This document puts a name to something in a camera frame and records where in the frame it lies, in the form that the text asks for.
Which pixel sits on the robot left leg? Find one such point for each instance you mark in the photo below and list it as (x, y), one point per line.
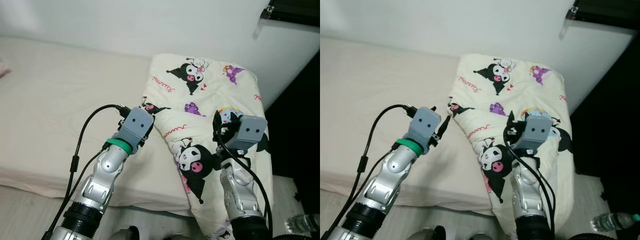
(125, 235)
(431, 235)

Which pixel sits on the pink patterned pillow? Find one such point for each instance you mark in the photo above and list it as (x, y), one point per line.
(2, 69)

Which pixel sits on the cream cartoon print quilt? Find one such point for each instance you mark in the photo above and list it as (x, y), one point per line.
(525, 90)
(220, 90)

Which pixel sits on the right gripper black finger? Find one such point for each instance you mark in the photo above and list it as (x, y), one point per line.
(511, 121)
(218, 122)

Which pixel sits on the black window frame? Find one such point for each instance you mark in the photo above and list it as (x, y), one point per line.
(297, 11)
(610, 12)

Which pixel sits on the clear plastic water bottle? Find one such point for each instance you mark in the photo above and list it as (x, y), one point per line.
(302, 223)
(612, 222)

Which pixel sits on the black floor fan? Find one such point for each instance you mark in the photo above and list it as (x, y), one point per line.
(600, 236)
(295, 237)

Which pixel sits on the cream sheeted bed mattress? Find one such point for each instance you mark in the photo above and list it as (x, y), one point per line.
(380, 100)
(65, 100)

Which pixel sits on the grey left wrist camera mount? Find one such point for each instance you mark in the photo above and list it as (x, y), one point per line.
(135, 127)
(424, 127)

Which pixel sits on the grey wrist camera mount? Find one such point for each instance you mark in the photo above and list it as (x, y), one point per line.
(250, 132)
(424, 127)
(534, 132)
(135, 127)

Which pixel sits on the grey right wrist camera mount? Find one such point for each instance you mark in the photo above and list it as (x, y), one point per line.
(250, 132)
(534, 132)

